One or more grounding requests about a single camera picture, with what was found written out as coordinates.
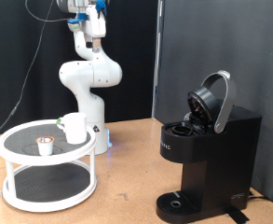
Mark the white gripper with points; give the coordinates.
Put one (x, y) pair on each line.
(95, 26)

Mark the white mug with green tape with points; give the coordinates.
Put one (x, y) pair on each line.
(75, 129)

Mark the orange-rimmed coffee pod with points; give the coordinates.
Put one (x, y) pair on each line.
(45, 148)

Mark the black Keurig coffee machine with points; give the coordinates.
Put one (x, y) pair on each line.
(223, 155)

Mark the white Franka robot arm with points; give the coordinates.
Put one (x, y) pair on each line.
(89, 74)

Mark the black backdrop curtain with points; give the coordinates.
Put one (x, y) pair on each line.
(5, 46)

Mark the white two-tier turntable stand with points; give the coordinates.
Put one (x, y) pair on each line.
(18, 140)

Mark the dark grey backdrop panel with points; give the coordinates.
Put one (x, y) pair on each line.
(251, 46)

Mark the black tape strip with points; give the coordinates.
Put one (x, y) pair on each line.
(237, 216)

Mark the grey metal frame post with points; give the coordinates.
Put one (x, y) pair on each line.
(156, 62)

